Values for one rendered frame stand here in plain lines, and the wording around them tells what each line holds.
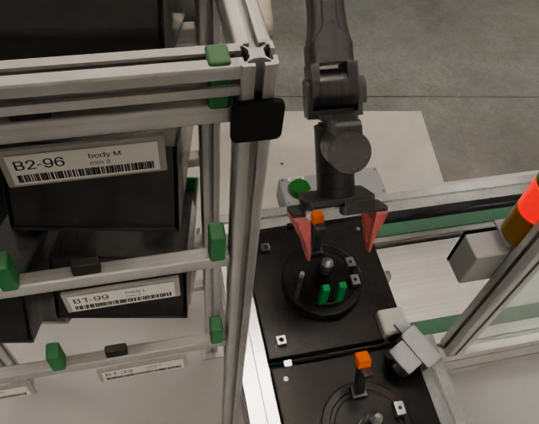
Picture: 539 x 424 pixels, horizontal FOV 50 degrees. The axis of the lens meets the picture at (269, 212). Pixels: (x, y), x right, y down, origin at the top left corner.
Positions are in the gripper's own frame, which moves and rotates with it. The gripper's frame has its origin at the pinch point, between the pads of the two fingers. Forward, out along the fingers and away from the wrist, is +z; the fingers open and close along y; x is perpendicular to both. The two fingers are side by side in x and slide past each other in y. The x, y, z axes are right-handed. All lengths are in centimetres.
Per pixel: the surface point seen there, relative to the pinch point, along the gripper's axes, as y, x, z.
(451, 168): 98, 144, 27
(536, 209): 16.9, -23.3, -11.0
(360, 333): 3.8, 1.5, 15.9
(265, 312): -11.1, 6.5, 11.9
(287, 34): 47, 220, -34
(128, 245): -30.3, -12.3, -9.4
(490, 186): 40.6, 23.4, 0.1
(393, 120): 32, 53, -11
